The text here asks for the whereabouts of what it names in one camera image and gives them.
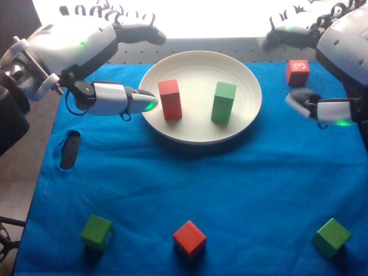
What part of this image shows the white round plate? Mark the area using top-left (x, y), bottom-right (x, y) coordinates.
top-left (139, 51), bottom-right (263, 144)

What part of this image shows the red cube with number three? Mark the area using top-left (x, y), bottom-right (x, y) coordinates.
top-left (285, 59), bottom-right (311, 87)

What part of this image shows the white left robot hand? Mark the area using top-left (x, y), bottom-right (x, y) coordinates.
top-left (27, 0), bottom-right (168, 121)

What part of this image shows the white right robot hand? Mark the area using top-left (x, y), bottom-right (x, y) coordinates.
top-left (258, 0), bottom-right (368, 129)

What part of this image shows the black stand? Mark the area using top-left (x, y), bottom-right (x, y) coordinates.
top-left (0, 215), bottom-right (26, 263)

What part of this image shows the blue table cloth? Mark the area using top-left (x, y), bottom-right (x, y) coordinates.
top-left (13, 62), bottom-right (368, 276)

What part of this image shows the red rectangular block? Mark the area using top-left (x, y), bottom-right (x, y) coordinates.
top-left (158, 79), bottom-right (183, 121)

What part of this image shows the green cube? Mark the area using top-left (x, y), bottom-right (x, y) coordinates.
top-left (210, 81), bottom-right (238, 124)
top-left (312, 217), bottom-right (353, 259)
top-left (80, 214), bottom-right (113, 254)

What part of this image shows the black oblong table fixture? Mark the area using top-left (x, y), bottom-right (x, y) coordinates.
top-left (59, 129), bottom-right (82, 170)

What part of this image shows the black box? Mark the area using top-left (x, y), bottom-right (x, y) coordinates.
top-left (0, 70), bottom-right (31, 158)

